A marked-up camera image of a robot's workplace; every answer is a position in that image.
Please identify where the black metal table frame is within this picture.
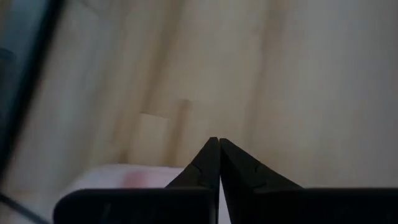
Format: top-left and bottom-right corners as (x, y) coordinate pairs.
(0, 0), (65, 224)

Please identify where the pink slide sandal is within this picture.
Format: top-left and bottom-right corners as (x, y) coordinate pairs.
(58, 164), (233, 224)

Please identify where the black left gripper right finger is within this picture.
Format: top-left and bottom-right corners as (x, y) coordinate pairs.
(219, 138), (398, 224)

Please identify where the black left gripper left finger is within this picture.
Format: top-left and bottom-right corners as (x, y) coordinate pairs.
(52, 136), (220, 224)

